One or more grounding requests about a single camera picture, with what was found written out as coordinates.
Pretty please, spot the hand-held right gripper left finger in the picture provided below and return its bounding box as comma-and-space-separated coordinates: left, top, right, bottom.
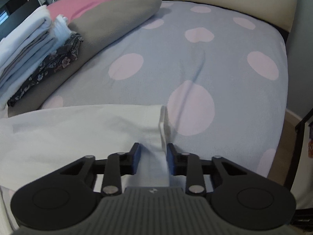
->
58, 142, 143, 197

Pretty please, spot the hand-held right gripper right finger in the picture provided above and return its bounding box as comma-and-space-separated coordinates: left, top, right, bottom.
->
167, 143, 252, 197

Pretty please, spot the white t-shirt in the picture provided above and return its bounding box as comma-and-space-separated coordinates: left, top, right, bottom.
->
0, 104, 172, 194

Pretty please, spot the stack of folded light clothes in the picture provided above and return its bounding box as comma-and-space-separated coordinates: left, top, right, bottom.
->
0, 15, 72, 106

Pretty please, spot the grey pink-dotted bed sheet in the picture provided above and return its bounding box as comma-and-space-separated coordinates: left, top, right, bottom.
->
0, 0, 288, 210

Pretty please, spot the dark floral garment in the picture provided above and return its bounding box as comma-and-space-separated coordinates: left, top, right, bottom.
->
7, 33, 84, 108

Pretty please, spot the pink folded garment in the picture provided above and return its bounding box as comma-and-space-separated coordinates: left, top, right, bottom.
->
46, 0, 110, 21

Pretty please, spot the white folded garment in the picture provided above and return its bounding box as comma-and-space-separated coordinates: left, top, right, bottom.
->
0, 5, 54, 79

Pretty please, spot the dark wardrobe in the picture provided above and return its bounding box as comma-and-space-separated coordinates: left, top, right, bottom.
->
0, 0, 47, 41

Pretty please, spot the black side table frame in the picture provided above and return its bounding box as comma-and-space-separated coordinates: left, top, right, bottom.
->
285, 108, 313, 191

